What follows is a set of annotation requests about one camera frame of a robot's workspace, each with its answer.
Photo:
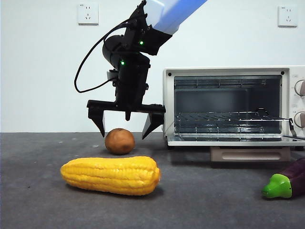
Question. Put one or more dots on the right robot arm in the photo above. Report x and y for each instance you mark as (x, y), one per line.
(114, 52)

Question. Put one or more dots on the purple eggplant with green stem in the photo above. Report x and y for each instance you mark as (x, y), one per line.
(277, 187)

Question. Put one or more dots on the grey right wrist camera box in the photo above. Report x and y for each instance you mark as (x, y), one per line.
(112, 75)

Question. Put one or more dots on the beige round oven knob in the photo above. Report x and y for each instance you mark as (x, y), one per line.
(299, 119)
(300, 87)

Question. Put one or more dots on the cream white toaster oven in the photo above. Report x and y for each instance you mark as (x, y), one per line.
(168, 100)

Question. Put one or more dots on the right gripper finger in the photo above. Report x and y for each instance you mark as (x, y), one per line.
(155, 121)
(97, 117)

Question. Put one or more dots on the brown round potato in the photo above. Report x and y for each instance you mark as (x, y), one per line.
(119, 141)

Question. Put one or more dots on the white wall socket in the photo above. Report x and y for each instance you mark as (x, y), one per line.
(287, 16)
(88, 13)

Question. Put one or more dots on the yellow corn cob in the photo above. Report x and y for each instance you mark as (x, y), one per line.
(108, 175)

